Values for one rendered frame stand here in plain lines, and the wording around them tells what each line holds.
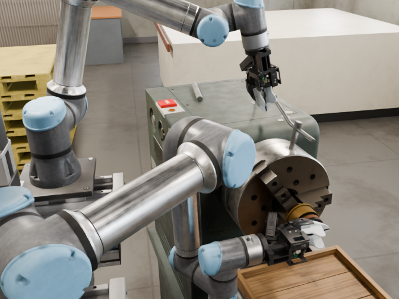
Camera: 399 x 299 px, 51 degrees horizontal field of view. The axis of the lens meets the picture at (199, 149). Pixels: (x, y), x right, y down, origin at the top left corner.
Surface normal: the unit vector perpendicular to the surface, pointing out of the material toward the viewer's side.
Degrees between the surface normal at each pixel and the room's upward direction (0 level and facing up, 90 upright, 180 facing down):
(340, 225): 0
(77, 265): 91
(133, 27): 90
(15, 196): 7
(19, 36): 90
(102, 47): 90
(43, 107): 8
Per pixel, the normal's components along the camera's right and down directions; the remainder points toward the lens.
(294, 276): -0.02, -0.90
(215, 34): -0.07, 0.44
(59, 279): 0.59, 0.35
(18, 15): 0.17, 0.42
